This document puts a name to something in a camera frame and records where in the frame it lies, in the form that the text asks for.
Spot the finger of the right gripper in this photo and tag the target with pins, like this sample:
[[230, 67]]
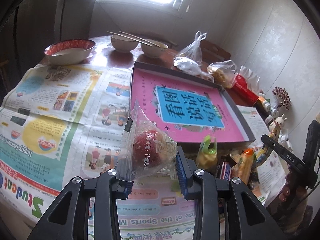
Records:
[[282, 152]]

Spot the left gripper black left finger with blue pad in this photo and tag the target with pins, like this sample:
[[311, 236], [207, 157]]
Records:
[[67, 217]]

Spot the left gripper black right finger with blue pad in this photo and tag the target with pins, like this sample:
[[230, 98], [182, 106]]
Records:
[[245, 216]]

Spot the yellow snack green wrapper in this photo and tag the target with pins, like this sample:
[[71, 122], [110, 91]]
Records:
[[207, 154]]

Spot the orange snack packet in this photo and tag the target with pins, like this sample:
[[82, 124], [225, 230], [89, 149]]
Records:
[[245, 167]]

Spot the red snack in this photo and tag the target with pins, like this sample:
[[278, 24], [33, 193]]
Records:
[[145, 149]]

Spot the dark blue cookie packet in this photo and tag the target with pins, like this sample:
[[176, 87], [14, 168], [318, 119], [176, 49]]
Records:
[[224, 168]]

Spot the crumpled white tissue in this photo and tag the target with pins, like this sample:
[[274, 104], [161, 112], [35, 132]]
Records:
[[283, 139]]

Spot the newspaper sheet right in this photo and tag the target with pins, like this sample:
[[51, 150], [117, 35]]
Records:
[[270, 173]]

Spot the white rabbit figurine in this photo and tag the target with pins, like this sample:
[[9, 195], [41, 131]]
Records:
[[279, 121]]

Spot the small white bottle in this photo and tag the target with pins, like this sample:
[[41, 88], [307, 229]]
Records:
[[274, 113]]

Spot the red white flower ornament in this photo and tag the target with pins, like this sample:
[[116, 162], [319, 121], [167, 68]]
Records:
[[282, 99]]

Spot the orange capped bottle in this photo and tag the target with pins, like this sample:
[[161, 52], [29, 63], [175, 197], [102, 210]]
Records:
[[264, 103]]

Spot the pink and blue book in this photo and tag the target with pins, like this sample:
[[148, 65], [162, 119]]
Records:
[[185, 107]]

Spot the colourful student newspaper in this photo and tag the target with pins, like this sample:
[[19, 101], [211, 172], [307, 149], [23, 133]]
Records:
[[60, 122]]

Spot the red tissue pack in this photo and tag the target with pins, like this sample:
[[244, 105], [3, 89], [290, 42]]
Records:
[[246, 85]]

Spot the plastic bag with fried food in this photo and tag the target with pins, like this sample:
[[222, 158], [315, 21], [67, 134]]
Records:
[[224, 73]]

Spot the crumpled white plastic bag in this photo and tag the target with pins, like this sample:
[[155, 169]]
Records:
[[191, 67]]

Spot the wooden chair back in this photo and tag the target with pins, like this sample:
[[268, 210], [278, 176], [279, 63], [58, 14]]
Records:
[[213, 53]]

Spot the clear tied plastic bag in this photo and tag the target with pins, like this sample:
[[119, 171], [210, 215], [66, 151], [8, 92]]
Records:
[[193, 50]]

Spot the white bowl right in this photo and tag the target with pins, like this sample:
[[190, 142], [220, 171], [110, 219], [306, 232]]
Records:
[[154, 51]]

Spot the red rimmed ceramic bowl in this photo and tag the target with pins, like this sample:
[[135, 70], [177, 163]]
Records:
[[69, 52]]

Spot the chopstick back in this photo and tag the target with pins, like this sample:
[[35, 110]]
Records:
[[150, 43]]

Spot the chopstick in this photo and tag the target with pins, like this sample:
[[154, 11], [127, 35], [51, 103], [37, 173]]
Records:
[[121, 35], [150, 43]]

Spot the chopstick front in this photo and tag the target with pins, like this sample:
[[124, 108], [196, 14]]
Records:
[[121, 35]]

